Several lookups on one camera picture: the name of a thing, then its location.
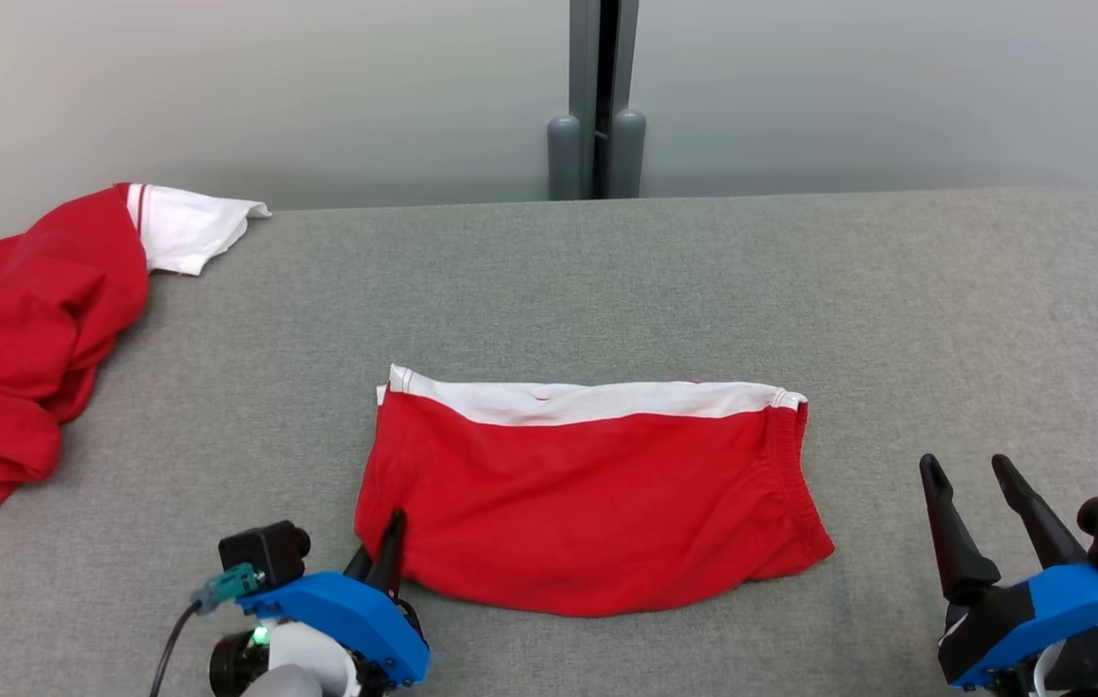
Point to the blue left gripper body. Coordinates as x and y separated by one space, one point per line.
355 620

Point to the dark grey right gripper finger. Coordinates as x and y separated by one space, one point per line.
1038 518
956 542

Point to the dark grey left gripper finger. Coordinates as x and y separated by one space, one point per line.
359 564
388 557

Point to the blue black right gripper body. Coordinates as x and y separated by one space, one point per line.
1033 620

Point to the red shorts white waistband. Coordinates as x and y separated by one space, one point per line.
588 503

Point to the red white striped jersey shirt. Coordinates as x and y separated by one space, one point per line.
26 319

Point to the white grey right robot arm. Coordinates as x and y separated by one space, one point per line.
1091 670

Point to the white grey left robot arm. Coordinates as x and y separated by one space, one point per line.
302 660

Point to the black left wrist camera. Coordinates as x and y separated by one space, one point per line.
263 554

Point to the grey metal partition post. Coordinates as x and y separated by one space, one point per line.
584 58

